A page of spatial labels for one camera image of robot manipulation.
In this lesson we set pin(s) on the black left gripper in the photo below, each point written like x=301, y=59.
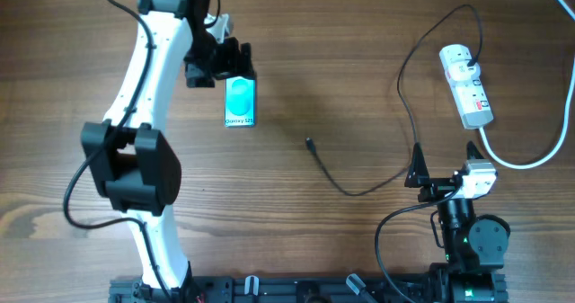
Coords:
x=234, y=64

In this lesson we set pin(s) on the white usb charger plug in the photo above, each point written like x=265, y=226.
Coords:
x=461, y=71

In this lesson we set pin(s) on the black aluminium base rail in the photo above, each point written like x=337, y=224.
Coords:
x=310, y=289

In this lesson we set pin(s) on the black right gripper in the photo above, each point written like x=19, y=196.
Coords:
x=420, y=176

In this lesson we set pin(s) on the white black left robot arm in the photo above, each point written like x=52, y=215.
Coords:
x=131, y=162

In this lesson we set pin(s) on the blue screen smartphone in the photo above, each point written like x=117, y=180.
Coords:
x=240, y=102

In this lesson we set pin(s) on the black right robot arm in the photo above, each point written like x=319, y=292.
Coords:
x=474, y=245

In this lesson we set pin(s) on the white power strip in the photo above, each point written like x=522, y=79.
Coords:
x=470, y=98

